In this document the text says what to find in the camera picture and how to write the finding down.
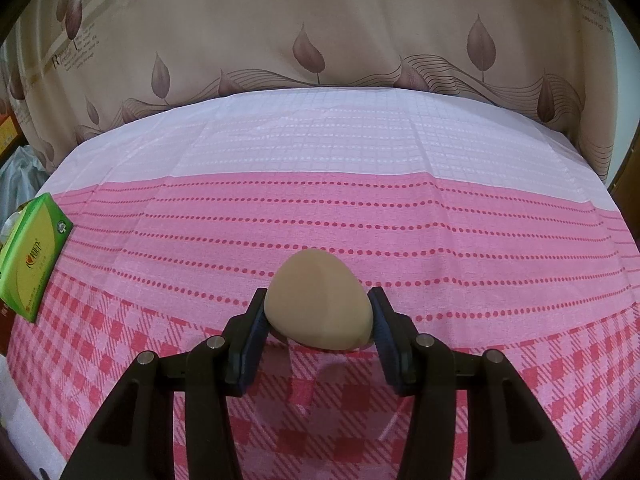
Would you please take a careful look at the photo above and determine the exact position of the grey plastic bag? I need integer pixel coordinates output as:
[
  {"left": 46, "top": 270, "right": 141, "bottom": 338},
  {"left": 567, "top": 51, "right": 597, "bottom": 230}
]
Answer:
[{"left": 0, "top": 145, "right": 51, "bottom": 211}]

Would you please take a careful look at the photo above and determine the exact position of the gold and red tin box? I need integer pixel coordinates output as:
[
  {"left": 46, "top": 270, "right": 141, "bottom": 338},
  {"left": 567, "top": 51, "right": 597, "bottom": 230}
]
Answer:
[{"left": 0, "top": 305, "right": 15, "bottom": 357}]

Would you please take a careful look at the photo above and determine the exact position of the beige leaf print curtain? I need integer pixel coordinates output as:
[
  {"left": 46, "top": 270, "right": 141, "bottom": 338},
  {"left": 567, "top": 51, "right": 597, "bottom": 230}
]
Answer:
[{"left": 0, "top": 0, "right": 626, "bottom": 181}]

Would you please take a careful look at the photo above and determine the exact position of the orange cardboard box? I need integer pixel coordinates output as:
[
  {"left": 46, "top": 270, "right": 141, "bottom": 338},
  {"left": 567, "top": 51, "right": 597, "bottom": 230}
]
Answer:
[{"left": 0, "top": 112, "right": 22, "bottom": 147}]

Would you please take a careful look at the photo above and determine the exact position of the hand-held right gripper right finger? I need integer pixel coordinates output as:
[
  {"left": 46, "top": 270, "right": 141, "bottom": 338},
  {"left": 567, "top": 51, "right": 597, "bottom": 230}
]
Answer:
[{"left": 367, "top": 286, "right": 583, "bottom": 480}]

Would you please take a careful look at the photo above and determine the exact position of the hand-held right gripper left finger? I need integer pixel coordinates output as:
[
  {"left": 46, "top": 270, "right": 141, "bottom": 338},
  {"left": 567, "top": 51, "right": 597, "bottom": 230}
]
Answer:
[{"left": 60, "top": 287, "right": 273, "bottom": 480}]

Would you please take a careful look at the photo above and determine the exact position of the green tissue pack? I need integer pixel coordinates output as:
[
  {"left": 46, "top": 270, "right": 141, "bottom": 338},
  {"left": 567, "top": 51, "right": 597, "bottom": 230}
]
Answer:
[{"left": 0, "top": 192, "right": 75, "bottom": 323}]

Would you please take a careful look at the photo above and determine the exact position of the beige makeup sponge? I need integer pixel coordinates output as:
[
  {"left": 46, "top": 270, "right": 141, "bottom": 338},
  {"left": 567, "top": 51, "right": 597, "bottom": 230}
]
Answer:
[{"left": 263, "top": 250, "right": 374, "bottom": 352}]

